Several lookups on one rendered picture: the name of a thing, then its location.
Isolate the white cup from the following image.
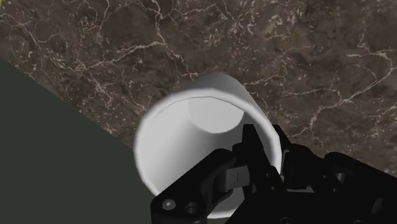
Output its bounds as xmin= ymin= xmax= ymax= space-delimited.
xmin=133 ymin=72 xmax=283 ymax=219

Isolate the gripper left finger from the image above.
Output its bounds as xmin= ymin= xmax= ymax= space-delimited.
xmin=150 ymin=123 xmax=281 ymax=224

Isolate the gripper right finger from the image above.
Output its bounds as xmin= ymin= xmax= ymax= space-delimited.
xmin=272 ymin=124 xmax=397 ymax=224

